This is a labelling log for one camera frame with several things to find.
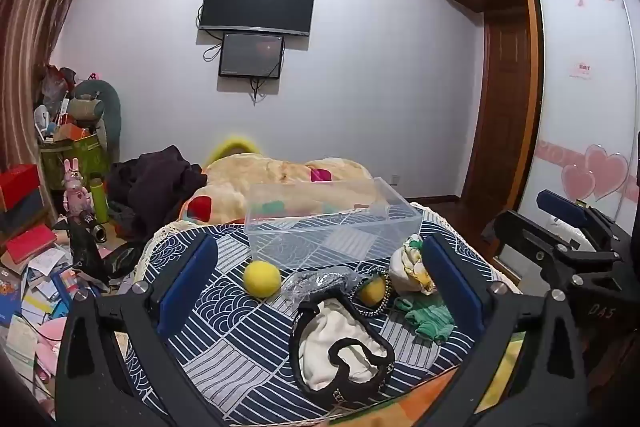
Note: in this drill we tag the yellow plush item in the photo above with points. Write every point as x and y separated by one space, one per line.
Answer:
220 150

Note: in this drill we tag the red book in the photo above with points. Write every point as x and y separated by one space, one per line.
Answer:
31 243

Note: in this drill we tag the pile of assorted clutter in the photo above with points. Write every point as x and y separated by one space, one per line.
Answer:
57 107

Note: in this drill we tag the green bottle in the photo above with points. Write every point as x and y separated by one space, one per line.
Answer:
99 202

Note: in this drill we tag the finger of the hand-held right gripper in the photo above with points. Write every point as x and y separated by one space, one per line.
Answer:
562 205
525 232

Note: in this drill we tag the grey-green plush pillow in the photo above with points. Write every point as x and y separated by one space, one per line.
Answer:
111 112

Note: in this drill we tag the beige blanket with coloured patches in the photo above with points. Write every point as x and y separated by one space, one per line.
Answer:
280 177

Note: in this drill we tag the white wardrobe door with hearts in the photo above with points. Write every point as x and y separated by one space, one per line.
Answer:
580 107

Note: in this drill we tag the brown wooden door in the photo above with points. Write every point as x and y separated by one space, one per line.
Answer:
500 107

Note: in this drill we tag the white cloth with black trim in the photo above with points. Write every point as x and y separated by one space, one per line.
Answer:
327 342

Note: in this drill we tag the yellow ball with beaded band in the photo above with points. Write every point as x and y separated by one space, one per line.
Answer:
373 293

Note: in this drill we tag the wall-mounted black television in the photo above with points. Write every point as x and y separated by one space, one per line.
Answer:
257 3

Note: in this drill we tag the brown striped curtain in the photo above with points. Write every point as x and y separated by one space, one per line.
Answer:
35 32

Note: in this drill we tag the dark clothing pile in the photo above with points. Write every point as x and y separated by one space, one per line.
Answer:
150 187

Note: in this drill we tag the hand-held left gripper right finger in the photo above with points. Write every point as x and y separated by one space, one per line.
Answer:
452 283

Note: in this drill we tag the green knitted cloth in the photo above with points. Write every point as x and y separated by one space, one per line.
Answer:
429 318

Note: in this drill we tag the yellow felt ball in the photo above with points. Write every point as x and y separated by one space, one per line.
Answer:
262 279

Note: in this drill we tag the pile of papers and books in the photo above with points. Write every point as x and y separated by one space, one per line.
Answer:
35 307

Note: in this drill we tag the clear plastic storage box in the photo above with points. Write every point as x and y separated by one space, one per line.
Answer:
325 239

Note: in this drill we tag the white wall socket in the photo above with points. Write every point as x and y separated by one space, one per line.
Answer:
395 180

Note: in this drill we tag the green cardboard box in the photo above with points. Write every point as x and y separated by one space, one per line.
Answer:
75 162

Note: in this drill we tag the red box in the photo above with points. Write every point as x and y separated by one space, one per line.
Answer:
19 187

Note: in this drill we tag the black flashlight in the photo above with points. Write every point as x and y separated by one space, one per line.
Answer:
95 227

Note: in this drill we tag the orange yellow bed sheet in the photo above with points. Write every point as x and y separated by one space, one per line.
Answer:
440 389

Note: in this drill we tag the blue white patterned blanket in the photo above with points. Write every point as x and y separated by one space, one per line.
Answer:
240 332

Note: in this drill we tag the small black wall monitor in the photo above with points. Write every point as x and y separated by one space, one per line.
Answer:
251 55

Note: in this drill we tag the clear plastic bag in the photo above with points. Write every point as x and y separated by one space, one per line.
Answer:
317 283

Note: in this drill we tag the white yellow floral cloth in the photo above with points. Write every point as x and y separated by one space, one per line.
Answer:
407 268

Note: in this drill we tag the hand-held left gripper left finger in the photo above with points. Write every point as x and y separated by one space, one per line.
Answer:
187 288

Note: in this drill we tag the pink rabbit figure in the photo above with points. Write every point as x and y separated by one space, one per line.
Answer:
76 192

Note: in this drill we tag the black plastic bag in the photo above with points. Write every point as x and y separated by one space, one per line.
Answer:
87 257

